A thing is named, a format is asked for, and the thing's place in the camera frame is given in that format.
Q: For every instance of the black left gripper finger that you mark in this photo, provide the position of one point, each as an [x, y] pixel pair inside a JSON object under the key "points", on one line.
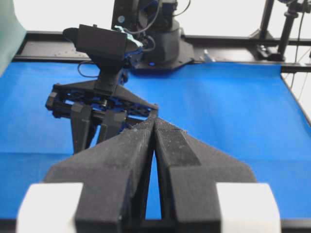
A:
{"points": [[115, 177], [188, 171]]}

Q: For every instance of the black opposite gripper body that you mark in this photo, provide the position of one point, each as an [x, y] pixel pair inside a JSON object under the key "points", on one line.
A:
{"points": [[63, 96]]}

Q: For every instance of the left gripper black opposite finger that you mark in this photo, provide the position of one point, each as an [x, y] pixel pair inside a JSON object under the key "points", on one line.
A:
{"points": [[81, 126], [112, 123]]}

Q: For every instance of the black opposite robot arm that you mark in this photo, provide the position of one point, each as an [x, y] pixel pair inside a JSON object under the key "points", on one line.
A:
{"points": [[150, 24]]}

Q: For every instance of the blue table mat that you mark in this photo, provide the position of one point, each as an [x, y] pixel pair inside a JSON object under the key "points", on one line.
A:
{"points": [[244, 110]]}

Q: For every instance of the green curtain sheet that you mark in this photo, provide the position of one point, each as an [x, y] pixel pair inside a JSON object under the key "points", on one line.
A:
{"points": [[12, 33]]}

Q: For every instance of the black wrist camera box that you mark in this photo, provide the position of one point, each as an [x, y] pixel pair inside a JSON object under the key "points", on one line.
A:
{"points": [[106, 48]]}

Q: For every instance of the black table frame rail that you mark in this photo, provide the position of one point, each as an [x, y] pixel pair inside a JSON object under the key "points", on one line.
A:
{"points": [[53, 47]]}

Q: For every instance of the black camera stand pole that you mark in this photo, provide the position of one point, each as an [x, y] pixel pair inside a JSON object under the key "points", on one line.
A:
{"points": [[294, 7]]}

